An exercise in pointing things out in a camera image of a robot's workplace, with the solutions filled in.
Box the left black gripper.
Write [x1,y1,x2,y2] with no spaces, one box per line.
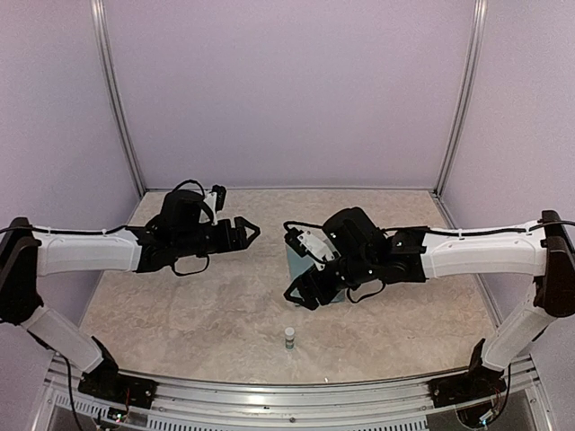
[175,215,261,258]

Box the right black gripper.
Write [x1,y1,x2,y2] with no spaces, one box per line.
[285,251,378,308]

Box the teal paper envelope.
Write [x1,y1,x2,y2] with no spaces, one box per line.
[286,245,346,303]

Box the small green white glue stick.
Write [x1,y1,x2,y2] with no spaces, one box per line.
[284,327,296,350]

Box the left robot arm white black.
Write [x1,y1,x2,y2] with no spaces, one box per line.
[1,180,261,400]

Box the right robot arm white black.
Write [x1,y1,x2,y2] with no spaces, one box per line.
[284,207,574,399]

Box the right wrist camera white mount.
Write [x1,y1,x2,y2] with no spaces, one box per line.
[284,224,337,271]

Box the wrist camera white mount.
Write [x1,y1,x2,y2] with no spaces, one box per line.
[204,185,226,225]
[284,224,337,271]

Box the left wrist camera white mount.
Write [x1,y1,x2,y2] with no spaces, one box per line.
[204,185,226,225]

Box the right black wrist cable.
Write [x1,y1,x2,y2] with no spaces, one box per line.
[348,282,387,304]

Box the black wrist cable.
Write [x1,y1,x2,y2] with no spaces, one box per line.
[348,282,387,304]
[172,255,211,277]

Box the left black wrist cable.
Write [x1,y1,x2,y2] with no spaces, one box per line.
[172,255,211,277]

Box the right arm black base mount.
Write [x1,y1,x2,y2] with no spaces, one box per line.
[428,356,507,408]

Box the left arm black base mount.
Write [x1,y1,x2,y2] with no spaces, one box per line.
[78,360,158,409]

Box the front aluminium rail base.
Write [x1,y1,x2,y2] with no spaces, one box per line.
[26,354,558,431]

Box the left aluminium frame post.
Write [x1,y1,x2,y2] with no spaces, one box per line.
[90,0,146,198]

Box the aluminium frame post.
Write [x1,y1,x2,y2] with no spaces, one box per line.
[433,0,488,200]
[90,0,146,198]

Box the right aluminium frame post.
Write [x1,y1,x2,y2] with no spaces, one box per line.
[433,0,488,200]

